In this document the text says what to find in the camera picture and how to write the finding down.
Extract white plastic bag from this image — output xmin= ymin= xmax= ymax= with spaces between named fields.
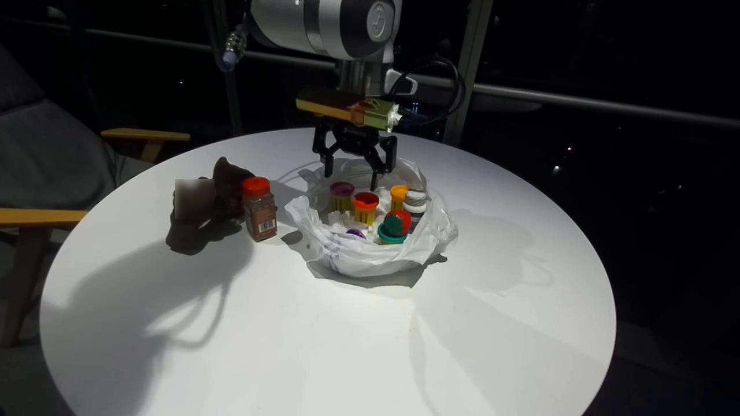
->
xmin=285 ymin=158 xmax=459 ymax=283

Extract grey horizontal window rail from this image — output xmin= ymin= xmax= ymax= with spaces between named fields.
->
xmin=0 ymin=14 xmax=740 ymax=133

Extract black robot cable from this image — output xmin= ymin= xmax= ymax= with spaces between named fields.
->
xmin=400 ymin=56 xmax=470 ymax=129

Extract yellowish wrist camera box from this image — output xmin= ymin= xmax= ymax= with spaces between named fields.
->
xmin=296 ymin=95 xmax=405 ymax=133

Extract brown plush toy animal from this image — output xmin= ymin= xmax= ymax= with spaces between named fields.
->
xmin=163 ymin=155 xmax=257 ymax=257

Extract yellow dough tub red lid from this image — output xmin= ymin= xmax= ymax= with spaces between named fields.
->
xmin=352 ymin=192 xmax=382 ymax=226

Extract grey armchair wooden arms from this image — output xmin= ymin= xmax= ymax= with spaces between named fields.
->
xmin=0 ymin=44 xmax=192 ymax=349

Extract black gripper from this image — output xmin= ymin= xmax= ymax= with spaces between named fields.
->
xmin=309 ymin=123 xmax=400 ymax=192

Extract grey window frame post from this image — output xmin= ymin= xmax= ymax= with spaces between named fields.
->
xmin=442 ymin=0 xmax=494 ymax=148
xmin=208 ymin=0 xmax=245 ymax=134

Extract brown spice jar red lid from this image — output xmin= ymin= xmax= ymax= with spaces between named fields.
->
xmin=241 ymin=177 xmax=280 ymax=242

